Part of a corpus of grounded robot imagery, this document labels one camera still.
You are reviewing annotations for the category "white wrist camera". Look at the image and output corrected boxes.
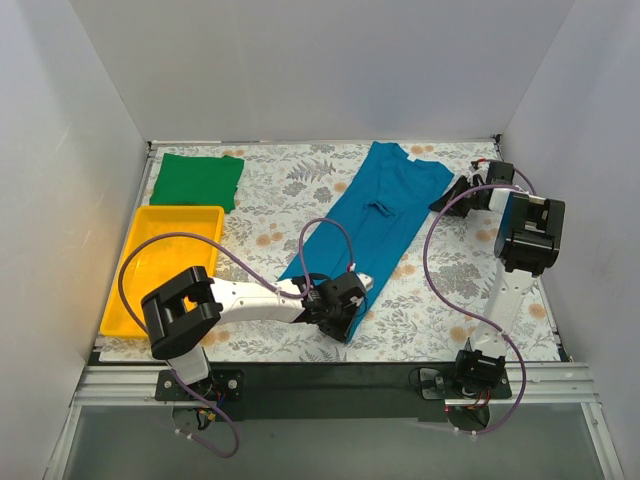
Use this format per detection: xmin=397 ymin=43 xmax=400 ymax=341
xmin=468 ymin=158 xmax=487 ymax=186
xmin=355 ymin=272 xmax=374 ymax=291

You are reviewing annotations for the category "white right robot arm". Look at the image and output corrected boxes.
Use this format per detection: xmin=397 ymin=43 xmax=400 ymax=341
xmin=429 ymin=158 xmax=566 ymax=359

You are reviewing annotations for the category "blue t shirt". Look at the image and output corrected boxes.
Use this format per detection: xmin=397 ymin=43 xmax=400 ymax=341
xmin=304 ymin=142 xmax=454 ymax=341

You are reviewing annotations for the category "green folded t shirt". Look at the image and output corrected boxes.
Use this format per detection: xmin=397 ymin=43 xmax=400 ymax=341
xmin=149 ymin=154 xmax=244 ymax=214

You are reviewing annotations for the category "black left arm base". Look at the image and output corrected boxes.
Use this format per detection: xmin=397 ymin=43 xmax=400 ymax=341
xmin=154 ymin=369 xmax=244 ymax=402

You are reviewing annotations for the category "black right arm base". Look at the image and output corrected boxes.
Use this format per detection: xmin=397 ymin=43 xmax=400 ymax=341
xmin=408 ymin=350 xmax=512 ymax=411

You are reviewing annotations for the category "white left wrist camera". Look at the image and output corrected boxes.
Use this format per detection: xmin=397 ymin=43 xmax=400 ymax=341
xmin=355 ymin=272 xmax=374 ymax=291

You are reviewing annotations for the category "aluminium frame rail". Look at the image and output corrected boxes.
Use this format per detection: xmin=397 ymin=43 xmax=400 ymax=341
xmin=72 ymin=362 xmax=598 ymax=406

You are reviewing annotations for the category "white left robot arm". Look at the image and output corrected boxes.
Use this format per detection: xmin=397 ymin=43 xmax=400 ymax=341
xmin=141 ymin=266 xmax=374 ymax=400

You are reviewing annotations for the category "yellow plastic tray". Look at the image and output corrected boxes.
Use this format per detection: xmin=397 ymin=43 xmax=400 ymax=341
xmin=100 ymin=206 xmax=225 ymax=339

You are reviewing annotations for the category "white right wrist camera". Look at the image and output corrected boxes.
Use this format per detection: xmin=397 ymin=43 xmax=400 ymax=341
xmin=468 ymin=158 xmax=487 ymax=186

